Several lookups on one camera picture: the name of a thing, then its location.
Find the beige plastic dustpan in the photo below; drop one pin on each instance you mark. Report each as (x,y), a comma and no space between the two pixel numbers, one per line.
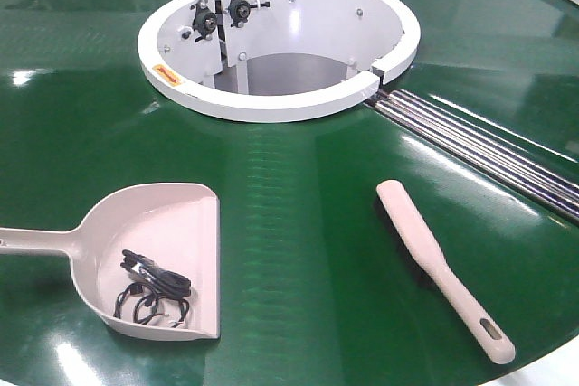
(175,225)

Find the beige hand broom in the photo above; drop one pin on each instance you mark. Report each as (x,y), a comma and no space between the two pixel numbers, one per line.
(427,253)

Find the right black bearing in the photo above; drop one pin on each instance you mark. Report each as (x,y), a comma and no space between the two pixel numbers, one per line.
(239,11)

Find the steel rollers near right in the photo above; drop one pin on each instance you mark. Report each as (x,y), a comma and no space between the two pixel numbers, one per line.
(500,159)

